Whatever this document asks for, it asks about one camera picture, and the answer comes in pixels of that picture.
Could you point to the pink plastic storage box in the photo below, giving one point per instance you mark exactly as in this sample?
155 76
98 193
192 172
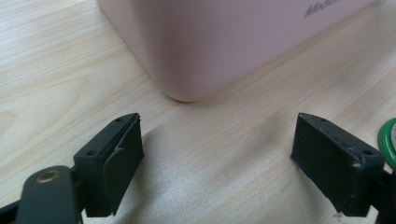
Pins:
218 43

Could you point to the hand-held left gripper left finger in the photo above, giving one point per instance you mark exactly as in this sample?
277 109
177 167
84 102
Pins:
102 161

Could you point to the white-capped green label bottle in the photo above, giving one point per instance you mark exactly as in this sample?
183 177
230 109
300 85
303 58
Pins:
387 146

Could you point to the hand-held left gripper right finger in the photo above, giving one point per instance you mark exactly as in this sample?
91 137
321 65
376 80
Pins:
336 161

